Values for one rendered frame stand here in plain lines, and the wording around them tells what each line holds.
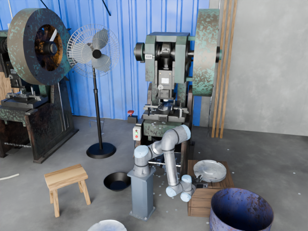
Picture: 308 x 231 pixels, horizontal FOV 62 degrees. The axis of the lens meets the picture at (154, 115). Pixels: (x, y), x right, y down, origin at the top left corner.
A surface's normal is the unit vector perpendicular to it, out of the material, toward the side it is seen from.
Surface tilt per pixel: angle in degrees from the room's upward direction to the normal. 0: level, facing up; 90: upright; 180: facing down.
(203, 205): 90
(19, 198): 0
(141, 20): 90
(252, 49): 90
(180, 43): 45
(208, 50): 77
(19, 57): 95
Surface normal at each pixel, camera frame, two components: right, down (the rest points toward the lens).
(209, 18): -0.11, -0.54
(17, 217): 0.00, -0.92
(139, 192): -0.48, 0.35
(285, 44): -0.21, 0.39
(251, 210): -0.75, 0.23
